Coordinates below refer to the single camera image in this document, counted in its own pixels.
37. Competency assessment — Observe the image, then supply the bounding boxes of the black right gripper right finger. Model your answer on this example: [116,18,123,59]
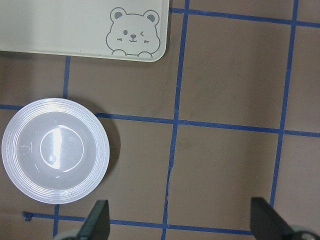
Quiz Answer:
[250,197,300,240]

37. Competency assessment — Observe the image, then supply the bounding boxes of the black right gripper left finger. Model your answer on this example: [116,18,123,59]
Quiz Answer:
[76,200,110,240]

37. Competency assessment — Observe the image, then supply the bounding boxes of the white round plate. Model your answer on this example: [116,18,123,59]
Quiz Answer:
[1,98,110,205]

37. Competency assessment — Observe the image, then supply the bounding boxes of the cream tray with bear print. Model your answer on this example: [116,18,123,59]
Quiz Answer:
[0,0,170,62]

